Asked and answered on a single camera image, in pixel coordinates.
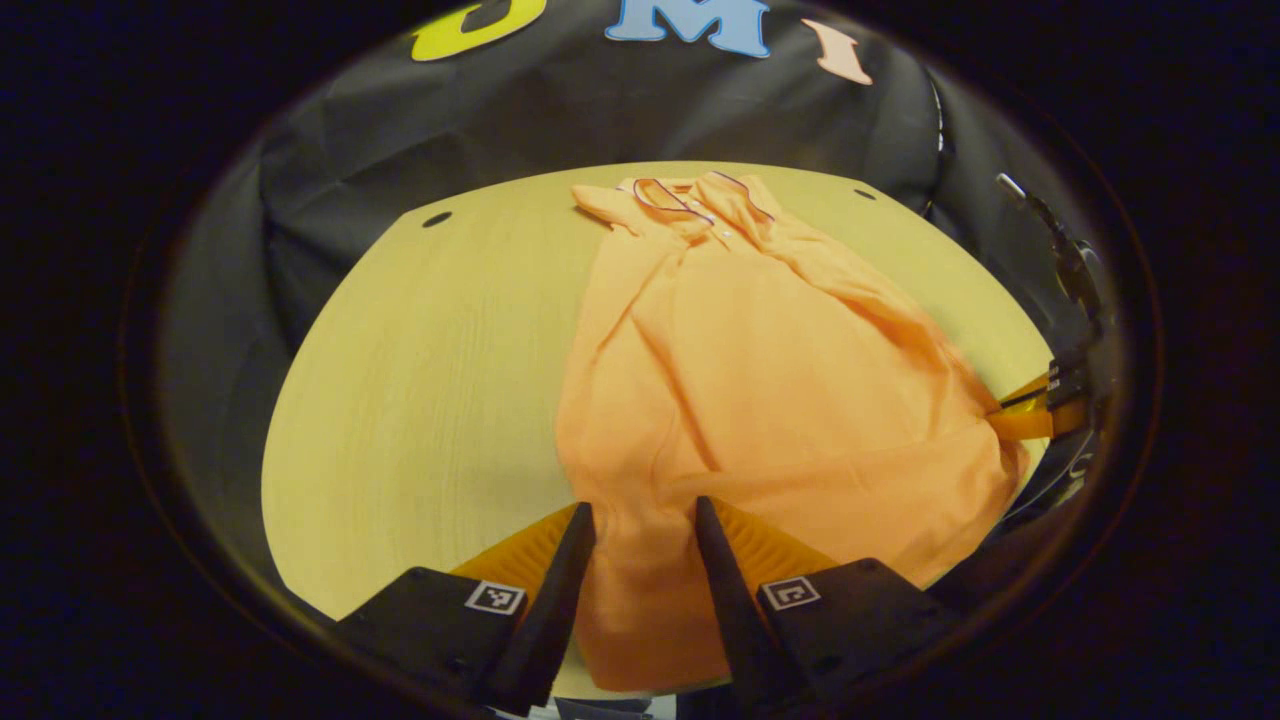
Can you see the orange T-shirt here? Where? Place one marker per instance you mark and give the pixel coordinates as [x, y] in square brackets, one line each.
[760, 380]

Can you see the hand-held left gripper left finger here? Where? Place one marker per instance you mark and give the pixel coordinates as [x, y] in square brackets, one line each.
[550, 620]

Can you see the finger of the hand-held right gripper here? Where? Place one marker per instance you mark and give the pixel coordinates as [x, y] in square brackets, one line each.
[1045, 424]
[1055, 388]

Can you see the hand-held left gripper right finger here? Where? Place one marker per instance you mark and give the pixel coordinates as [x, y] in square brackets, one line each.
[735, 620]

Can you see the black backdrop cloth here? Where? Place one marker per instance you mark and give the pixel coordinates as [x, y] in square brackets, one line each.
[600, 110]

